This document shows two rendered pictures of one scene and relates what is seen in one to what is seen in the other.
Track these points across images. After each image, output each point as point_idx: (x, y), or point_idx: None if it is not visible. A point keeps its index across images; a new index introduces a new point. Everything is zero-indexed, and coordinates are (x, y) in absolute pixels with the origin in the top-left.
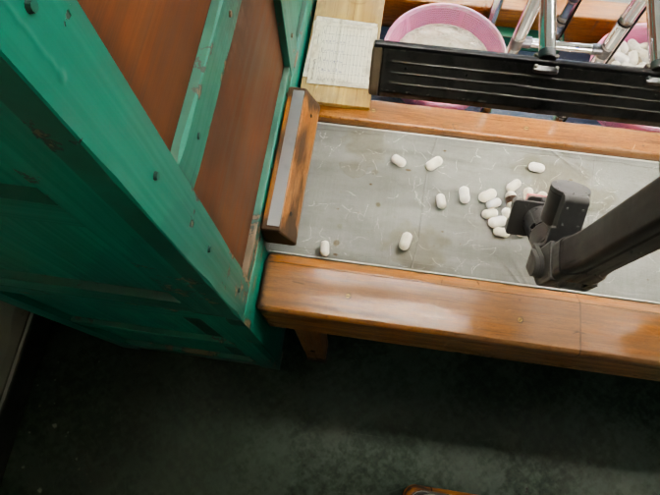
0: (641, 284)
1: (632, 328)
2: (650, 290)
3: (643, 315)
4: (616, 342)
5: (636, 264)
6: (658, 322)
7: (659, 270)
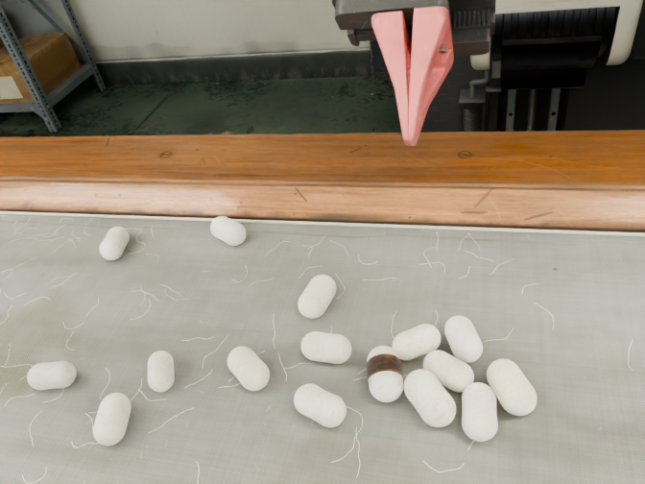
0: (571, 260)
1: (608, 162)
2: (547, 251)
3: (585, 181)
4: (642, 143)
5: (587, 298)
6: (550, 174)
7: (523, 287)
